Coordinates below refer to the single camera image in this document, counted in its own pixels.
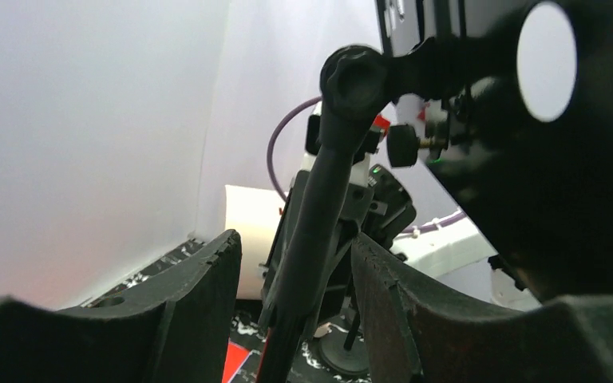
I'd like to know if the black music stand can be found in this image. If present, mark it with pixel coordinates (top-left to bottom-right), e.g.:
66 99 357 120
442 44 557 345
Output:
255 0 613 383

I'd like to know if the tall black mic stand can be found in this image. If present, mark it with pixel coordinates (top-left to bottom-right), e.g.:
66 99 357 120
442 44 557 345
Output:
318 311 370 377

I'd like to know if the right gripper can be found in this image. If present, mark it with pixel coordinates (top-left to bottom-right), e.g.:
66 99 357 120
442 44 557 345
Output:
259 164 417 329

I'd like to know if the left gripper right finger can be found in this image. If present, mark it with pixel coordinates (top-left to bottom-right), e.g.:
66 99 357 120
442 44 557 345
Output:
351 235 613 382

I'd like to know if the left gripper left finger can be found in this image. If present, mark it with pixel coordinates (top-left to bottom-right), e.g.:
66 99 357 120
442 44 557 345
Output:
0 230 242 382

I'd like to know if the red sheet music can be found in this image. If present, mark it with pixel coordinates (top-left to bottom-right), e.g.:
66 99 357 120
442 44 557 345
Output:
221 340 265 383

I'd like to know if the white round drum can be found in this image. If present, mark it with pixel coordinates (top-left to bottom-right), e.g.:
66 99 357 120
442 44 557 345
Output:
224 185 284 300

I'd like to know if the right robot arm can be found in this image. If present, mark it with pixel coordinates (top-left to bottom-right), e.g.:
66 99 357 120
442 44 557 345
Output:
390 210 540 311

